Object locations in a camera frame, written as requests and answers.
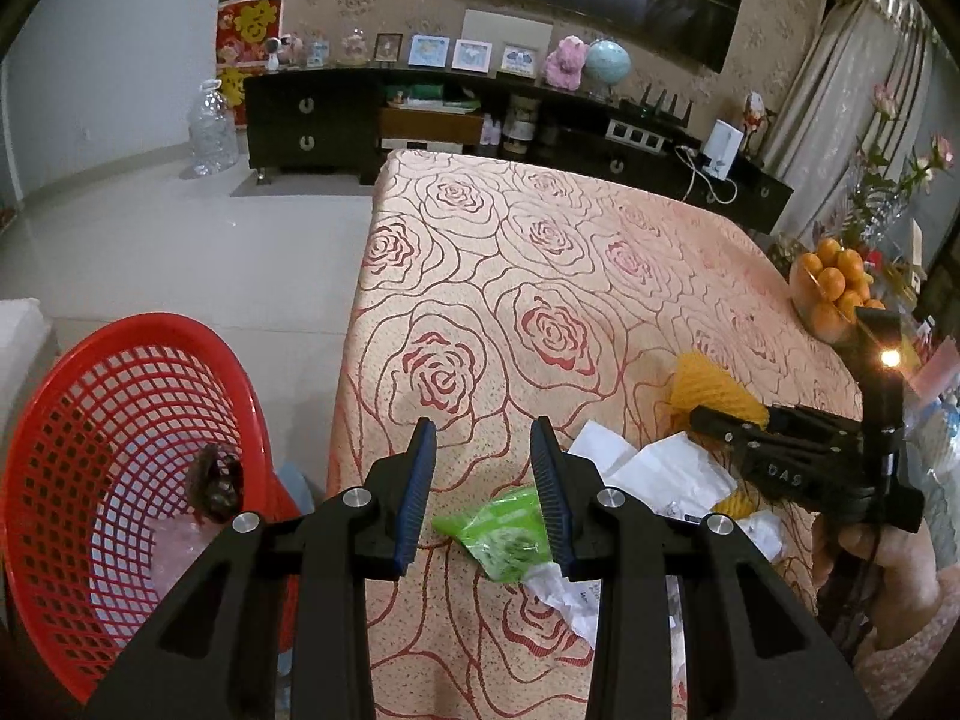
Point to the red yellow floral banner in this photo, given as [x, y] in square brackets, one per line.
[251, 22]

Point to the white panel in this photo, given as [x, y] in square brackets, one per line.
[510, 26]

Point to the dark picture frame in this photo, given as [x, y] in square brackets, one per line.
[388, 47]

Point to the glass dome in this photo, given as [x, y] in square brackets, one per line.
[354, 45]

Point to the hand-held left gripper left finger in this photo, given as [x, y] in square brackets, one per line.
[409, 510]

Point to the beige curtain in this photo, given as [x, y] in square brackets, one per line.
[847, 90]

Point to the glass vase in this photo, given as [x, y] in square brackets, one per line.
[881, 210]

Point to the white tower device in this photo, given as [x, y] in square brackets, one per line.
[724, 150]

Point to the pink plush toy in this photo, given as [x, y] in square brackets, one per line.
[565, 61]

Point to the clear water jug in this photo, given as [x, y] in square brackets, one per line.
[212, 135]

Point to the red plastic basket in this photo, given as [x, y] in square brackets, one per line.
[75, 427]

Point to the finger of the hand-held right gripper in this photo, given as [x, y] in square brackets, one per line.
[731, 420]

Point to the red white doll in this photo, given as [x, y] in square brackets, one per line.
[757, 120]

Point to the light blue globe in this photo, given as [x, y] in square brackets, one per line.
[609, 64]

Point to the black wall television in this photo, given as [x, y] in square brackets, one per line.
[600, 0]

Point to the pink artificial rose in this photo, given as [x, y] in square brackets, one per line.
[941, 152]
[886, 101]

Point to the green papers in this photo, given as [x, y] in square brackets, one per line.
[431, 96]

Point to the printed white plastic bag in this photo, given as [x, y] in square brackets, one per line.
[675, 472]

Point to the white power strip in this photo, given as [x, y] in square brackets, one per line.
[634, 133]

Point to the black television cabinet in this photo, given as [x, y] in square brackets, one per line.
[300, 127]

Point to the dark brown wrapper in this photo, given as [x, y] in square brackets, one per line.
[214, 484]

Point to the green packet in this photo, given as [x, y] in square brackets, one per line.
[502, 532]

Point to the person's right hand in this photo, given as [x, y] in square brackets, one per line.
[904, 577]

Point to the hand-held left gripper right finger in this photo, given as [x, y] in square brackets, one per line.
[553, 502]

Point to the glass bowl of oranges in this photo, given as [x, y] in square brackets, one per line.
[832, 277]

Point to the blue picture frame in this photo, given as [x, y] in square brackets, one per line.
[472, 55]
[519, 60]
[429, 51]

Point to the small white bottles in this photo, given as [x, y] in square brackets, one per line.
[491, 130]

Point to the rose patterned tablecloth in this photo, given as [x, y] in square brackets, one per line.
[525, 240]

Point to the white tissue paper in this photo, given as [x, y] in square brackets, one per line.
[600, 446]

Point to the black router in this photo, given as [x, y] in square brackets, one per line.
[656, 112]

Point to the yellow foam net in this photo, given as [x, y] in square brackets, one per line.
[705, 386]
[739, 504]

